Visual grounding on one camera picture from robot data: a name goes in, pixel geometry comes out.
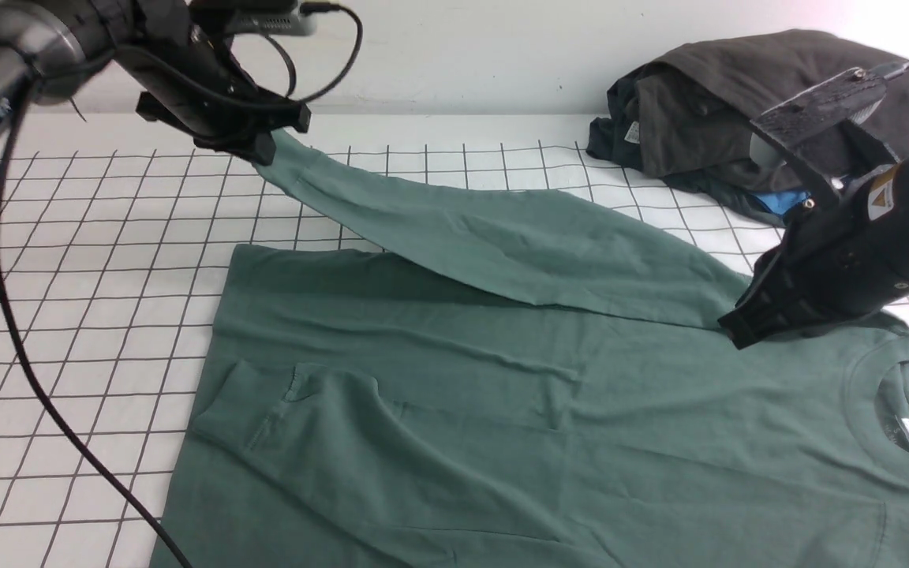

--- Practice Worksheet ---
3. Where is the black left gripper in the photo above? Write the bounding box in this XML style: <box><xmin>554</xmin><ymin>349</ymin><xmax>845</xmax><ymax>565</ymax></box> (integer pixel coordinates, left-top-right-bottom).
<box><xmin>115</xmin><ymin>1</ymin><xmax>311</xmax><ymax>166</ymax></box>

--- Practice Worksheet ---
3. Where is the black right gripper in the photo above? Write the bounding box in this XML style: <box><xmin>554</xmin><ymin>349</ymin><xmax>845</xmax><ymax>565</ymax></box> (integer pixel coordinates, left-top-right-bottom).
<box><xmin>718</xmin><ymin>157</ymin><xmax>909</xmax><ymax>349</ymax></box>

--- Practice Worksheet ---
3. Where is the green long-sleeve shirt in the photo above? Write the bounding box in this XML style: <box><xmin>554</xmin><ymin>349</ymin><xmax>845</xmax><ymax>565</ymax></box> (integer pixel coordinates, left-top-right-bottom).
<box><xmin>163</xmin><ymin>132</ymin><xmax>909</xmax><ymax>567</ymax></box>

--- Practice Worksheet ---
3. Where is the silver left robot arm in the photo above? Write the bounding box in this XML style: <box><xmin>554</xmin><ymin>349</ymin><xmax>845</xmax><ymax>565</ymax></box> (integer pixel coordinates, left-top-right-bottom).
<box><xmin>0</xmin><ymin>1</ymin><xmax>313</xmax><ymax>165</ymax></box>

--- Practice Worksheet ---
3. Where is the blue shirt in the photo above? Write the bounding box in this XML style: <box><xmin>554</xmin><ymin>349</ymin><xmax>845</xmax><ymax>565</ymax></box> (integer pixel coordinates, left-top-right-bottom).
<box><xmin>750</xmin><ymin>189</ymin><xmax>810</xmax><ymax>217</ymax></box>

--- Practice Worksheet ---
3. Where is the dark grey shirt pile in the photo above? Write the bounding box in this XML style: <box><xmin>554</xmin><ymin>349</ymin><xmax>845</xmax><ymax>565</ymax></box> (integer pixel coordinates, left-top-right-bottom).
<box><xmin>585</xmin><ymin>29</ymin><xmax>909</xmax><ymax>227</ymax></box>

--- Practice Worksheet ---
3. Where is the white grid-pattern tablecloth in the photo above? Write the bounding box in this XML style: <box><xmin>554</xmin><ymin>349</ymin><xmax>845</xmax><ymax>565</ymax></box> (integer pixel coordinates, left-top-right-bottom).
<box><xmin>0</xmin><ymin>114</ymin><xmax>909</xmax><ymax>568</ymax></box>

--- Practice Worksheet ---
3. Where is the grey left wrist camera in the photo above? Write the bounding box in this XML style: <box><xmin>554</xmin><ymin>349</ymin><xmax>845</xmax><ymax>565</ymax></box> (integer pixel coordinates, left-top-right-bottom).
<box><xmin>188</xmin><ymin>1</ymin><xmax>338</xmax><ymax>37</ymax></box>

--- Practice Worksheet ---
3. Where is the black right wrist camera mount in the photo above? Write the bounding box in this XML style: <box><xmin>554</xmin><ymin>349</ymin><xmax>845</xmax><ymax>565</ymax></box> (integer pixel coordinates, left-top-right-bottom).
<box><xmin>750</xmin><ymin>62</ymin><xmax>909</xmax><ymax>210</ymax></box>

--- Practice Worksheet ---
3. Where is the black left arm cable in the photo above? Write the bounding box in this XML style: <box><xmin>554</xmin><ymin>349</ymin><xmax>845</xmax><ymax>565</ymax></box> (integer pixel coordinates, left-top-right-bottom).
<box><xmin>0</xmin><ymin>4</ymin><xmax>365</xmax><ymax>568</ymax></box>

